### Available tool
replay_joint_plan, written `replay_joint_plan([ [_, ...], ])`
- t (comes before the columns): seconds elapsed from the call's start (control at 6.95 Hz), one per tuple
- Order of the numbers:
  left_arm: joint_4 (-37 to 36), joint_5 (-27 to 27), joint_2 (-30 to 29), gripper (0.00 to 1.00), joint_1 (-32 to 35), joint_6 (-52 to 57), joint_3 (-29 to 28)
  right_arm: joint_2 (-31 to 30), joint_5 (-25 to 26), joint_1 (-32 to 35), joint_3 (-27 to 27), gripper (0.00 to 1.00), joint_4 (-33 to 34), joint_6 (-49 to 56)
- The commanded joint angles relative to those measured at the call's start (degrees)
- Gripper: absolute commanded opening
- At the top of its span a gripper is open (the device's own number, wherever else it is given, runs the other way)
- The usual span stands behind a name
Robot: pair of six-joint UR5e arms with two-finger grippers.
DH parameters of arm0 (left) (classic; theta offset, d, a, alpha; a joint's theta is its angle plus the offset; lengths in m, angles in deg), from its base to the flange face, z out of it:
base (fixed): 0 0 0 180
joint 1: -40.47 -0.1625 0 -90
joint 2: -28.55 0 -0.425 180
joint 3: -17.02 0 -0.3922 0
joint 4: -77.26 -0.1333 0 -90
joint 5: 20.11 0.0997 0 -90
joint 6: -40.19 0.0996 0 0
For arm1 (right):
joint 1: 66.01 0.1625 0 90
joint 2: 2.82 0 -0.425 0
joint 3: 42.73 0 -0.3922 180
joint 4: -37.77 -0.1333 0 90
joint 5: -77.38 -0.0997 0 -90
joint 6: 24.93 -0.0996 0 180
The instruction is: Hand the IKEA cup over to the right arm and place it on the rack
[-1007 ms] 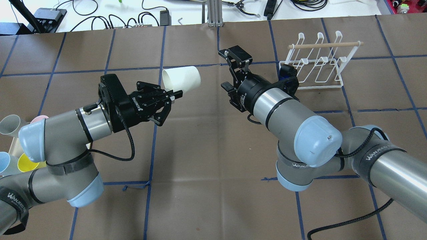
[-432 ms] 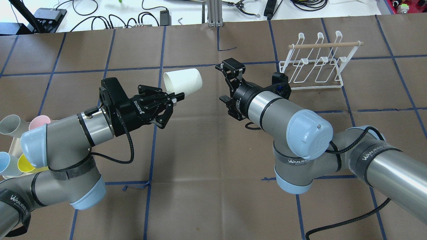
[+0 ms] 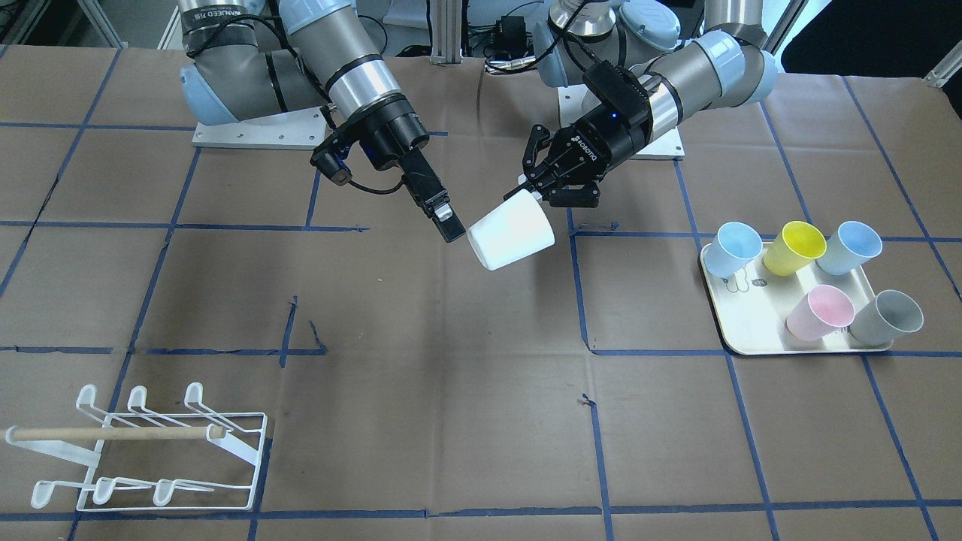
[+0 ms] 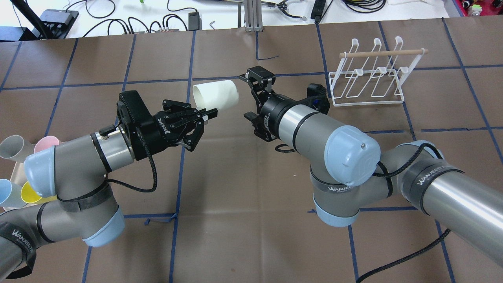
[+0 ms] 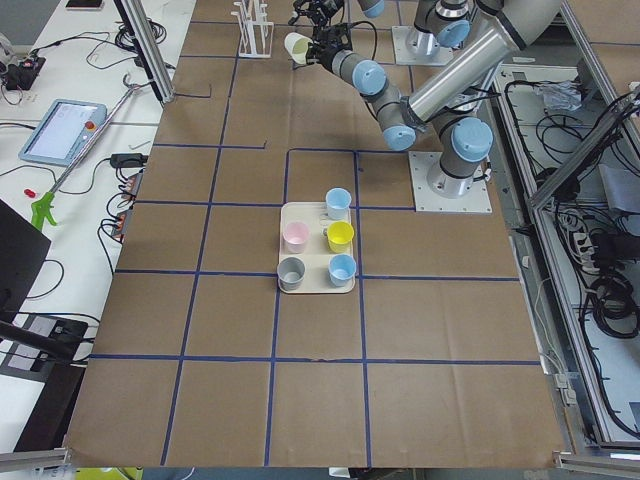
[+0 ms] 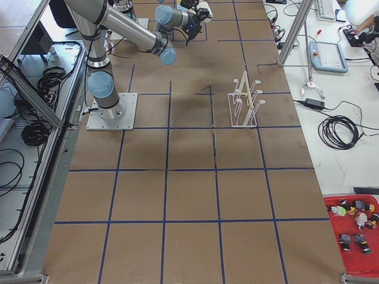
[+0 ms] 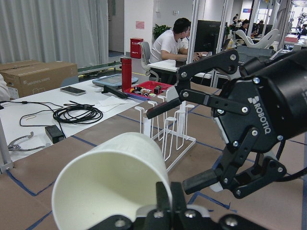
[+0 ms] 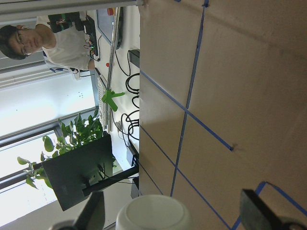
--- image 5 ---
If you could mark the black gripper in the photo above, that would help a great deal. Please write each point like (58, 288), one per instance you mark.
(330, 5)
(323, 53)

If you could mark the pale green cup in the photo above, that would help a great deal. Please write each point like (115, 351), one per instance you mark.
(297, 46)

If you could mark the light blue cup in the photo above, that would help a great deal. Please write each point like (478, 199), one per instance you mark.
(338, 201)

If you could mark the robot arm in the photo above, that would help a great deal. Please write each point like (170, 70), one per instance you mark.
(436, 23)
(486, 31)

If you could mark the yellow cup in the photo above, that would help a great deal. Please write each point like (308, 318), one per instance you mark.
(340, 235)

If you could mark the pink cup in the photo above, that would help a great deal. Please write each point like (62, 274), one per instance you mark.
(296, 236)

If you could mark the blue cup at tray corner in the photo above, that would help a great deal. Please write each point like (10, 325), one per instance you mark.
(342, 269)

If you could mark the grey cup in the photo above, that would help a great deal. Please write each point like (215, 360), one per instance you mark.
(290, 272)

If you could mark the cream plastic tray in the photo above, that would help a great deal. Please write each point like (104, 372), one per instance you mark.
(317, 254)

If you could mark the allen key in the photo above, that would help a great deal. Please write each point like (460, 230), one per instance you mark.
(138, 146)

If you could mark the black power adapter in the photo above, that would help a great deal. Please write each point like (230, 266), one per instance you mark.
(128, 160)

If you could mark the blue teach pendant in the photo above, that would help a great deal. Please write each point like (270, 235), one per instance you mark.
(63, 132)

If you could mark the reacher grabber tool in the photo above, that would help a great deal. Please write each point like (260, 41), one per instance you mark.
(41, 209)

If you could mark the white wire cup rack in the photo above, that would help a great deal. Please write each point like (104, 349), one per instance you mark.
(256, 31)

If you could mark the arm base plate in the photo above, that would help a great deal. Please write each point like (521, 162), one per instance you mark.
(413, 47)
(435, 192)

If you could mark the aluminium frame post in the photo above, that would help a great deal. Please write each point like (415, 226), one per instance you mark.
(138, 26)

